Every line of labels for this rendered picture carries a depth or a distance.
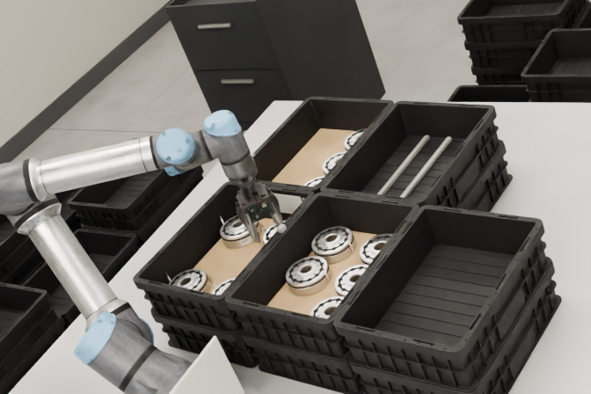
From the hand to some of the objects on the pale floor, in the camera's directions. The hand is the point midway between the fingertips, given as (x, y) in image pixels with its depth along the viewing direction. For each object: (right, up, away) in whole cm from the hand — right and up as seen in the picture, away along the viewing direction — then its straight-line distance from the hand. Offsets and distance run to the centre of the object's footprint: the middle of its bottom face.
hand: (268, 231), depth 251 cm
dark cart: (+17, +24, +199) cm, 201 cm away
